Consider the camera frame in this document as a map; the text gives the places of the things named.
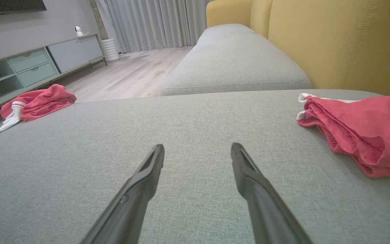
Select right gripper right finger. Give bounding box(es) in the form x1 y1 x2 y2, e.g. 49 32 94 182
231 143 314 244

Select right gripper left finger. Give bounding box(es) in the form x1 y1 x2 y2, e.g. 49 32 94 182
80 144 165 244

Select red shorts with white trim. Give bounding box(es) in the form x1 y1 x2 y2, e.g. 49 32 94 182
297 93 390 179

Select red shirt with white collar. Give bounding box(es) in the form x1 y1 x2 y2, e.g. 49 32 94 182
0 84 77 135

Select large grey sofa seat cushion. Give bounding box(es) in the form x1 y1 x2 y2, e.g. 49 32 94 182
0 89 390 244

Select white ribbed bin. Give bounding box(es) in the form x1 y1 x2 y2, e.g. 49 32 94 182
101 38 120 62

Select grey and green TV cabinet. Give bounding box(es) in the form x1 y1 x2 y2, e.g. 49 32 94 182
0 33 107 133

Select grey pleated curtain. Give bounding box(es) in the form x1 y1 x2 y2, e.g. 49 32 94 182
95 0 216 54

